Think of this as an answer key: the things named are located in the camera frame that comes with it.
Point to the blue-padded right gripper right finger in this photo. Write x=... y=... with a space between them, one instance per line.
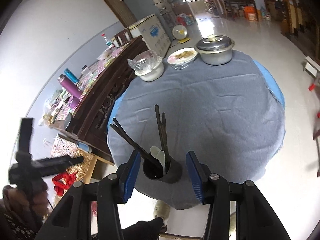
x=255 y=218

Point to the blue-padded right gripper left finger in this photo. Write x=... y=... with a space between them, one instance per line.
x=71 y=218

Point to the white plastic spoon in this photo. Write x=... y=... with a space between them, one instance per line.
x=161 y=158
x=154 y=152

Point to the person's left hand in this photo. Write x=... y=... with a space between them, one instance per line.
x=16 y=200

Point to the dark wooden sideboard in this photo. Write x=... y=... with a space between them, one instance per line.
x=88 y=122

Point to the purple thermos bottle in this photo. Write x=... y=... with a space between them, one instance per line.
x=67 y=84

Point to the black utensil holder cup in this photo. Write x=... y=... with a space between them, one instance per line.
x=155 y=171

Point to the grey felt tablecloth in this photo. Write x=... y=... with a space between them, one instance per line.
x=232 y=116

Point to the blue thermos bottle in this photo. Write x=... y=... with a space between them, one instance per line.
x=71 y=76

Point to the clear plastic cup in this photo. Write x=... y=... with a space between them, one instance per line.
x=86 y=72

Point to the clear water bottle red cap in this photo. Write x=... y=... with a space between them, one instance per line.
x=107 y=41

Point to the small white step stool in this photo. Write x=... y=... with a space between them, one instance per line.
x=311 y=66

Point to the white bowl with plastic wrap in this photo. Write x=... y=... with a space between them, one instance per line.
x=147 y=65

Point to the aluminium pot with lid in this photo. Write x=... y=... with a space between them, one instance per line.
x=215 y=50

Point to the patterned bowl with food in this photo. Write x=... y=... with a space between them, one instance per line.
x=182 y=58

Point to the white chest freezer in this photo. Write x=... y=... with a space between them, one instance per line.
x=153 y=34

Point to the grey refrigerator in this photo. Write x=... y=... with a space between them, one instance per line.
x=161 y=8

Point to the small floor fan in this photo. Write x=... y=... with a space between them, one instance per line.
x=180 y=33

